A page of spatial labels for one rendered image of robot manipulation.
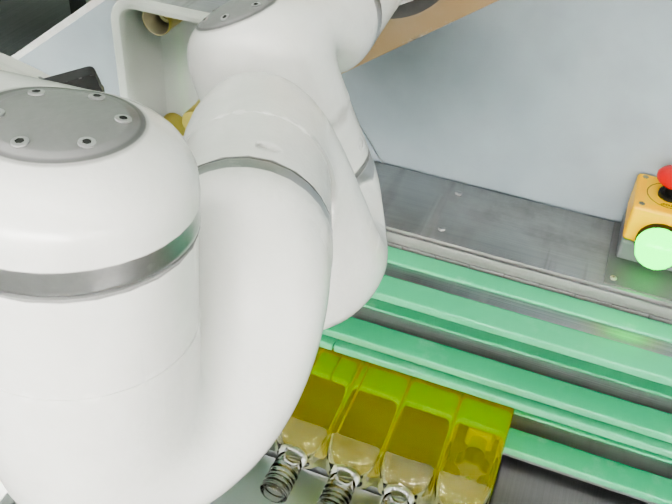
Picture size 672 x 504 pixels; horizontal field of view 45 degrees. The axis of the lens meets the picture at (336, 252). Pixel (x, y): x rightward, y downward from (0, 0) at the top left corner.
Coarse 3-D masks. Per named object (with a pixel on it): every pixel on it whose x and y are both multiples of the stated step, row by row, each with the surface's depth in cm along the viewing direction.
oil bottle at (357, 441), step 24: (360, 384) 88; (384, 384) 88; (408, 384) 89; (360, 408) 85; (384, 408) 85; (336, 432) 83; (360, 432) 83; (384, 432) 83; (336, 456) 81; (360, 456) 81; (360, 480) 82
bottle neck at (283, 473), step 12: (288, 456) 81; (300, 456) 82; (276, 468) 80; (288, 468) 80; (300, 468) 82; (264, 480) 80; (276, 480) 79; (288, 480) 80; (264, 492) 80; (276, 492) 81; (288, 492) 80
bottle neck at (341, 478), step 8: (336, 472) 81; (344, 472) 81; (352, 472) 81; (328, 480) 81; (336, 480) 80; (344, 480) 80; (352, 480) 80; (328, 488) 79; (336, 488) 79; (344, 488) 79; (352, 488) 80; (320, 496) 79; (328, 496) 78; (336, 496) 78; (344, 496) 79
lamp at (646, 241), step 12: (648, 228) 83; (660, 228) 82; (636, 240) 84; (648, 240) 82; (660, 240) 81; (636, 252) 83; (648, 252) 82; (660, 252) 81; (648, 264) 83; (660, 264) 82
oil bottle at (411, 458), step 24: (432, 384) 89; (408, 408) 86; (432, 408) 86; (456, 408) 87; (408, 432) 83; (432, 432) 83; (384, 456) 81; (408, 456) 81; (432, 456) 81; (384, 480) 80; (408, 480) 79; (432, 480) 80
